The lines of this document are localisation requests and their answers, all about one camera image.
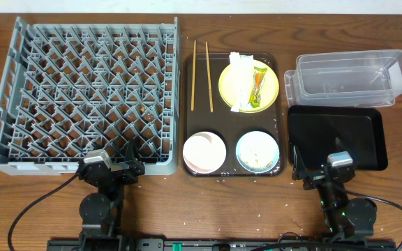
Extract light blue bowl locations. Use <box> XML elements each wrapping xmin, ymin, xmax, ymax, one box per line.
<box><xmin>235</xmin><ymin>131</ymin><xmax>281</xmax><ymax>174</ymax></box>

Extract white pink bowl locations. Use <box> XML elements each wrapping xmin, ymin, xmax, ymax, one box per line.
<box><xmin>182</xmin><ymin>132</ymin><xmax>227</xmax><ymax>174</ymax></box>

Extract green orange snack wrapper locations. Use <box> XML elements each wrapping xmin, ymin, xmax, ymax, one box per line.
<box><xmin>248</xmin><ymin>66</ymin><xmax>267</xmax><ymax>108</ymax></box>

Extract white paper napkin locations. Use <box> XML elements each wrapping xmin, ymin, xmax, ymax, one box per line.
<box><xmin>229</xmin><ymin>52</ymin><xmax>254</xmax><ymax>112</ymax></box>

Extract wooden chopstick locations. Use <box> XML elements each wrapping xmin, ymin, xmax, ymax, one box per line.
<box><xmin>191</xmin><ymin>40</ymin><xmax>197</xmax><ymax>112</ymax></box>
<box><xmin>205</xmin><ymin>41</ymin><xmax>214</xmax><ymax>113</ymax></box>

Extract rice and nut shells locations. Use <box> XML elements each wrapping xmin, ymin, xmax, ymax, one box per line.
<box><xmin>239</xmin><ymin>142</ymin><xmax>276</xmax><ymax>172</ymax></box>

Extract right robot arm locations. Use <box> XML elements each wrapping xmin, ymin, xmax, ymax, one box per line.
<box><xmin>292</xmin><ymin>146</ymin><xmax>377</xmax><ymax>241</ymax></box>

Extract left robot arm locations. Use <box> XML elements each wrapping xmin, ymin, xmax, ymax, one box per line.
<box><xmin>77</xmin><ymin>140</ymin><xmax>145</xmax><ymax>251</ymax></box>

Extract grey plastic dishwasher rack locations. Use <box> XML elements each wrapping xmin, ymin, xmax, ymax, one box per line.
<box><xmin>0</xmin><ymin>18</ymin><xmax>181</xmax><ymax>176</ymax></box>

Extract clear plastic waste bin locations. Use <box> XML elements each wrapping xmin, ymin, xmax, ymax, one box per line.
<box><xmin>284</xmin><ymin>50</ymin><xmax>402</xmax><ymax>107</ymax></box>

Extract black rectangular tray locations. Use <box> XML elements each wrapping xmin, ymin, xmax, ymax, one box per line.
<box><xmin>288</xmin><ymin>105</ymin><xmax>388</xmax><ymax>171</ymax></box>

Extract dark brown serving tray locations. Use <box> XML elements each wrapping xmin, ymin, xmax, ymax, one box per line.
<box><xmin>182</xmin><ymin>52</ymin><xmax>287</xmax><ymax>178</ymax></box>

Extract yellow round plate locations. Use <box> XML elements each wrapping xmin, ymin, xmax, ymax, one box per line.
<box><xmin>218</xmin><ymin>59</ymin><xmax>279</xmax><ymax>114</ymax></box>

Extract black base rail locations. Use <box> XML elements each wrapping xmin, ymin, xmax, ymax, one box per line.
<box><xmin>46</xmin><ymin>237</ymin><xmax>397</xmax><ymax>251</ymax></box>

